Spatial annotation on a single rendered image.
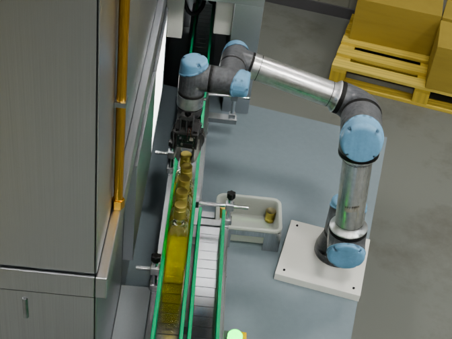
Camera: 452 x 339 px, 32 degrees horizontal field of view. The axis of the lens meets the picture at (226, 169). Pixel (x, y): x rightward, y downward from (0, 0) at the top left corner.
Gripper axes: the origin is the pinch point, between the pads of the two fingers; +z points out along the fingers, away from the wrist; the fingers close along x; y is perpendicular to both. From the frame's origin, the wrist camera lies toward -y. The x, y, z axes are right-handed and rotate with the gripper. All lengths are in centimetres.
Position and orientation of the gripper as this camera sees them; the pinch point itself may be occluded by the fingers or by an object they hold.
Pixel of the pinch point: (185, 156)
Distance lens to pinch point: 238.2
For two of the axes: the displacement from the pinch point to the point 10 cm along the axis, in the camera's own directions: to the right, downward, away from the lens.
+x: 9.9, 1.6, -0.3
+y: -1.2, 6.2, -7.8
